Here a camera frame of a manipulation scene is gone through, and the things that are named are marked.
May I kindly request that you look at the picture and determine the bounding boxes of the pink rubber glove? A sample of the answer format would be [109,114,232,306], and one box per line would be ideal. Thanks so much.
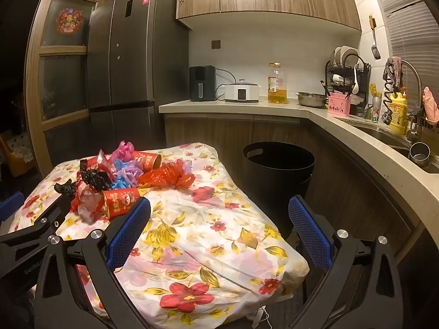
[423,87,439,126]

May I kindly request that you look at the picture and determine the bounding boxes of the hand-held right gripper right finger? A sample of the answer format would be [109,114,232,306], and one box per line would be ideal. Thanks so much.
[288,195,409,329]

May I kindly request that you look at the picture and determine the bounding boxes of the white plastic bottle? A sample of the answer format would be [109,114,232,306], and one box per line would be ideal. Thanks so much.
[378,87,390,124]

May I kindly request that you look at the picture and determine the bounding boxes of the red round door decoration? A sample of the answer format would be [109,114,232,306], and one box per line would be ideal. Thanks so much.
[56,7,83,35]

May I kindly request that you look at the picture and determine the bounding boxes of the black slotted spatula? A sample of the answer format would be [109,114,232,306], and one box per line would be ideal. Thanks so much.
[368,15,381,60]

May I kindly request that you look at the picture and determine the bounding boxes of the steel basin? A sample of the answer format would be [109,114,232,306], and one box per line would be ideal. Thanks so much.
[297,91,328,108]

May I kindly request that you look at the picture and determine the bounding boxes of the white slow cooker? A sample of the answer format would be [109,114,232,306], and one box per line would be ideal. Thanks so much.
[224,80,261,103]

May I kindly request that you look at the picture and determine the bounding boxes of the pink utensil holder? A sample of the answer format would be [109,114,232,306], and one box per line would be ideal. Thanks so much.
[327,92,351,116]

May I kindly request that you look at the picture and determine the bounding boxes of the yellow detergent bottle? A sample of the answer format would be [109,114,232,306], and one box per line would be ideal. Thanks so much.
[387,91,409,135]

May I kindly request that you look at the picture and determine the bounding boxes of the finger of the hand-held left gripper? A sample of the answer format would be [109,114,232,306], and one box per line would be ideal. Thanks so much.
[0,191,25,234]
[0,192,76,246]

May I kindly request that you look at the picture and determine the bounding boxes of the steel sink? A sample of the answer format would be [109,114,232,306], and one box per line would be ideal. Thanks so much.
[334,117,439,174]

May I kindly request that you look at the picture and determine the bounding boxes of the yellow storage basket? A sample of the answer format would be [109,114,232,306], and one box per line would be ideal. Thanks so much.
[0,134,35,176]

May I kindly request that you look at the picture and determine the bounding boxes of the translucent pink plastic bag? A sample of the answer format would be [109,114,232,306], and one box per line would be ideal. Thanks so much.
[70,183,107,223]
[98,150,114,172]

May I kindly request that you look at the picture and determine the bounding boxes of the grey refrigerator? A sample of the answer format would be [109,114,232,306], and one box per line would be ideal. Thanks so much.
[86,0,190,151]

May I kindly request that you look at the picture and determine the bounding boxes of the wooden glass door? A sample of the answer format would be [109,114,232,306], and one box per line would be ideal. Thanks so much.
[26,0,117,179]

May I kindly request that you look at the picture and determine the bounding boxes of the steel spring faucet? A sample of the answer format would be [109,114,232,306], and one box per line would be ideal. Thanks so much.
[382,58,426,144]

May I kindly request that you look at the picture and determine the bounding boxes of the black wire dish rack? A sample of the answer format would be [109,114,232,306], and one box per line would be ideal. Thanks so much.
[326,53,372,110]

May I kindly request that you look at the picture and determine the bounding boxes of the dark pink rag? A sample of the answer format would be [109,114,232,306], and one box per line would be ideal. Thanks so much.
[383,56,404,88]

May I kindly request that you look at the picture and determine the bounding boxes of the floral blanket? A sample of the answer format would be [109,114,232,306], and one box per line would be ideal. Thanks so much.
[9,143,311,329]

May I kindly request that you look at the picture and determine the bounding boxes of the red paper cup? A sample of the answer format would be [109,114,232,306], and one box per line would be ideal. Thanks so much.
[102,188,141,220]
[131,151,162,172]

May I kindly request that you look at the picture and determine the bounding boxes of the white charger cable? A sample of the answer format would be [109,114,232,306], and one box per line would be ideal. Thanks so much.
[252,305,275,329]

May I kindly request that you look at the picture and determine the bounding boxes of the black trash bin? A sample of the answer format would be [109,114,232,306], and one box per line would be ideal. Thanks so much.
[242,141,315,240]

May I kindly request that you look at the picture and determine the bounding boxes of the cooking oil bottle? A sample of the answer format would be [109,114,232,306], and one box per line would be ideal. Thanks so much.
[268,62,288,105]

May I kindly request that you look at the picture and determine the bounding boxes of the red patterned plastic bag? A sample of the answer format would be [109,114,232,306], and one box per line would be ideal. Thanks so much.
[137,161,196,189]

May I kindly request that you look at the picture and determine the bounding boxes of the steel cup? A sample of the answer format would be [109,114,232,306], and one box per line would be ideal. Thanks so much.
[409,142,431,165]

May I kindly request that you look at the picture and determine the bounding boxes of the window blinds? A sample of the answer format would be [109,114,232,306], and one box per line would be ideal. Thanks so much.
[368,0,439,86]

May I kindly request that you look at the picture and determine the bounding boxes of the black air fryer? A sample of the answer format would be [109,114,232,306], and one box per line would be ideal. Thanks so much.
[189,65,216,102]

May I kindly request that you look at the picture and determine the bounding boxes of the purple plastic bag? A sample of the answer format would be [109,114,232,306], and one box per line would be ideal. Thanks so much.
[118,163,145,186]
[175,158,194,175]

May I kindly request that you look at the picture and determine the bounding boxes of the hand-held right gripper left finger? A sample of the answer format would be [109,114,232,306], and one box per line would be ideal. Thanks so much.
[34,197,153,329]

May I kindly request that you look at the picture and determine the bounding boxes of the black plastic bag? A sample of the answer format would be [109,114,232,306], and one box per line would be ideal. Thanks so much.
[54,181,78,196]
[79,159,115,192]

